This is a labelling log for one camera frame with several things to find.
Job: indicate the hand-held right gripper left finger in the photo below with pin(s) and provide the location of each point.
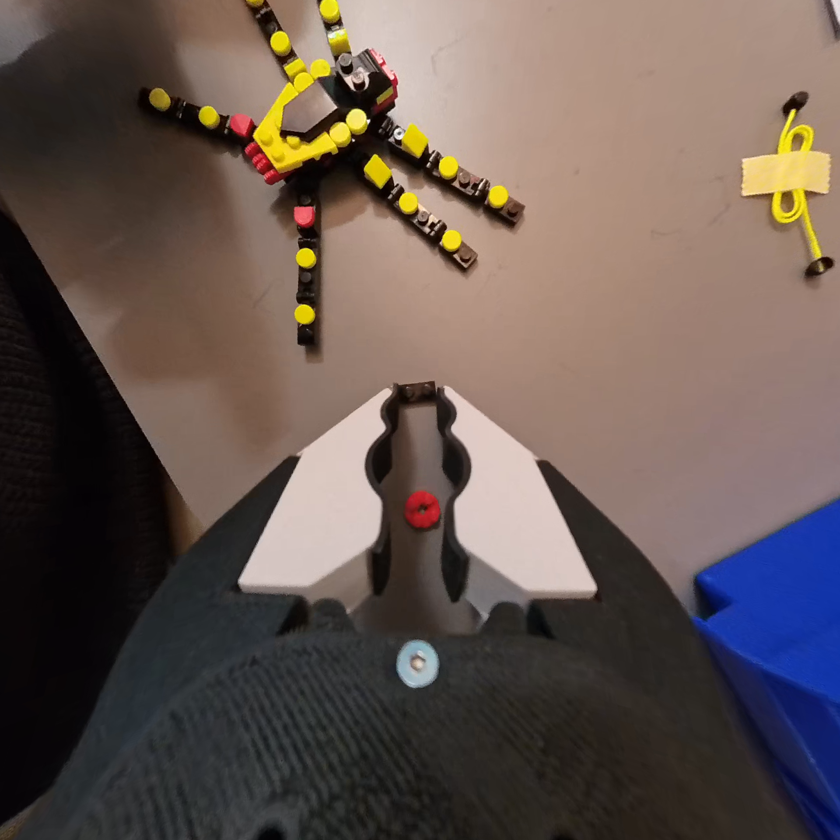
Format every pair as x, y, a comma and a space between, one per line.
315, 512

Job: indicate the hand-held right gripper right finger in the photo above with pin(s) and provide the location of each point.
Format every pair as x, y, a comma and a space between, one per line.
518, 512

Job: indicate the round red lego piece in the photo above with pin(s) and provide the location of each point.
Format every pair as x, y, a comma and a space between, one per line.
421, 509

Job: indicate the small dark brown lego plate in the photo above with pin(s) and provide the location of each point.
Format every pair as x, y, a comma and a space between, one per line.
418, 392

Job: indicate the yellow black lego spider model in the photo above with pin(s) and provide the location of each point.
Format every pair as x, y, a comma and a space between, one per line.
308, 131

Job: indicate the person's dark clothing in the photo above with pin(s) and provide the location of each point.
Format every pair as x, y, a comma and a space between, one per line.
59, 492

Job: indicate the blue plastic bin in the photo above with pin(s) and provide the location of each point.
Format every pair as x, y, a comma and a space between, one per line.
774, 656

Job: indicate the beige masking tape strip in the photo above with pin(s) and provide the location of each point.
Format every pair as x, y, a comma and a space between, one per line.
785, 172

